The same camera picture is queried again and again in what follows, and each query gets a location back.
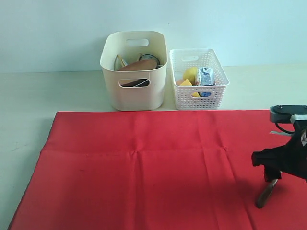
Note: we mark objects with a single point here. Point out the blue white milk carton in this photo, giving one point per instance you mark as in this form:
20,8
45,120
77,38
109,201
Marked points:
204,76

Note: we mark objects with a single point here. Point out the brown egg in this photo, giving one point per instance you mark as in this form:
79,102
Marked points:
179,82

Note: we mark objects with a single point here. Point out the brown wooden spoon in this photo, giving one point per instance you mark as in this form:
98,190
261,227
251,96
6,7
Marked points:
266,194

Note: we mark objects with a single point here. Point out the yellow lemon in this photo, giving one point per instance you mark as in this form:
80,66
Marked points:
190,74

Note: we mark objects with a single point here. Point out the white perforated plastic basket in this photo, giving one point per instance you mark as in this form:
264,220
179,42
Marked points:
197,97

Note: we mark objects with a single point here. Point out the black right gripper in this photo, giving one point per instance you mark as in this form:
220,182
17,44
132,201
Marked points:
290,158

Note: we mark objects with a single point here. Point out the brown wooden plate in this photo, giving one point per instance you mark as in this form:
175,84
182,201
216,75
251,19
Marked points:
137,66

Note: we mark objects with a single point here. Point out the cream plastic storage bin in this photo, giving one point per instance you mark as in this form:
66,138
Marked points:
129,45

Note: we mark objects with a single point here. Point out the white ceramic bowl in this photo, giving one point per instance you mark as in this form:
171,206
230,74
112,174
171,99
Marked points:
142,83

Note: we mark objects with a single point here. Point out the stainless steel cup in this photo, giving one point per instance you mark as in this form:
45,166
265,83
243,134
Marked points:
149,57

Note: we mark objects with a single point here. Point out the yellow cheese wedge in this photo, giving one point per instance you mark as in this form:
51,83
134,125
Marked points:
186,83

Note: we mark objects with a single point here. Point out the red tablecloth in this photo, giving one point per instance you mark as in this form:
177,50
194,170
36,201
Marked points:
179,170

